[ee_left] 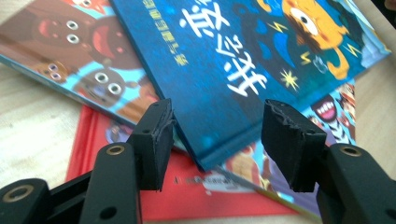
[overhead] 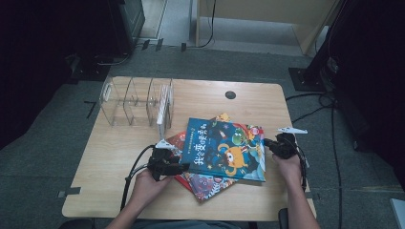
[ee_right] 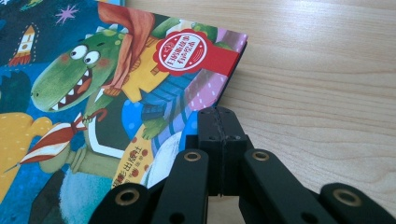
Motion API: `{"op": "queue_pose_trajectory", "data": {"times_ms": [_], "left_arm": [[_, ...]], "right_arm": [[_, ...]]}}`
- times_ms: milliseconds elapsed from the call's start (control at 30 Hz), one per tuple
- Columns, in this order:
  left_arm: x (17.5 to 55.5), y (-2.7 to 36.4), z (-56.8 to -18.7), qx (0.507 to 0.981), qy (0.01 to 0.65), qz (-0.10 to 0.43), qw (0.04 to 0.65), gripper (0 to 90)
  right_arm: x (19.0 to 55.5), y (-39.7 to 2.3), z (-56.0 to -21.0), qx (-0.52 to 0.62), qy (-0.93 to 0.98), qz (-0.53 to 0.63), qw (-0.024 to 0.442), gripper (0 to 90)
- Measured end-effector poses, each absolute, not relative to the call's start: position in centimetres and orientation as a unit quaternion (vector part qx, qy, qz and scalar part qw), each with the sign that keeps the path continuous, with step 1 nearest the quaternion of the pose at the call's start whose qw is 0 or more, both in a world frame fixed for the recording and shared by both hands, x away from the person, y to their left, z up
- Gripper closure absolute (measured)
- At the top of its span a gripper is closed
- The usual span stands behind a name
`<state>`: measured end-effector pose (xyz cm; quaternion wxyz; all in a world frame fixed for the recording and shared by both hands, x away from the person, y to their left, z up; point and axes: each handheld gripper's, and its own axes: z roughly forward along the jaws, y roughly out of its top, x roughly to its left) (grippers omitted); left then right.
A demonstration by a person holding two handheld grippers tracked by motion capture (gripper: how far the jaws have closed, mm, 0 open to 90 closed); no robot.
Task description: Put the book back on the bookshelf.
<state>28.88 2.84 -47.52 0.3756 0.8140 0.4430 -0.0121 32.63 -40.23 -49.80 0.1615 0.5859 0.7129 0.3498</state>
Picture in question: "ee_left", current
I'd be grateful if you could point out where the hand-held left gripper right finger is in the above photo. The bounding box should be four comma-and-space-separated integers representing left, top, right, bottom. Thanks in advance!
261, 98, 328, 193

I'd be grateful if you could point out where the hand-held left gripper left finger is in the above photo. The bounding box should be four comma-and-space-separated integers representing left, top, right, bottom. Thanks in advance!
128, 98, 176, 191

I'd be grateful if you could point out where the red hardcover book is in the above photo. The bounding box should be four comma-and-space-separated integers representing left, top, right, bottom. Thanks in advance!
64, 105, 302, 222

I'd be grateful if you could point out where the dark blue monster picture book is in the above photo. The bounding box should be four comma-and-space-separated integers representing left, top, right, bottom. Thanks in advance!
109, 0, 392, 172

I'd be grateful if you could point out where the light blue animal crowd book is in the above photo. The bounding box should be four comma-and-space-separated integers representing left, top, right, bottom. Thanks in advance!
0, 0, 358, 224

